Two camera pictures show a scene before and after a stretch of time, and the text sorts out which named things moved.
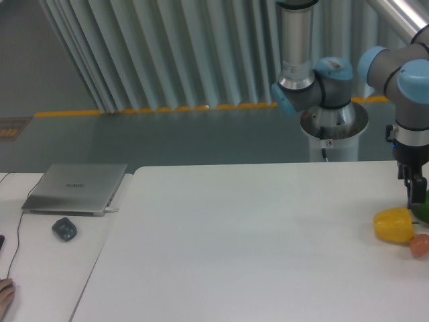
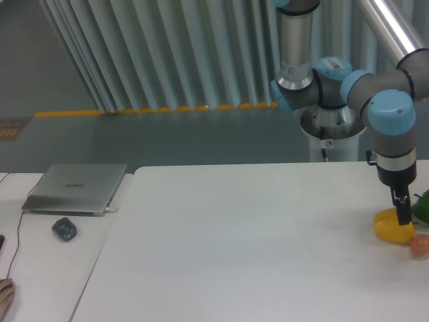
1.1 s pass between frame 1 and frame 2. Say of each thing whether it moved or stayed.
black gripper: moved
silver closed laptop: stayed
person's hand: stayed
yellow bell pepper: stayed
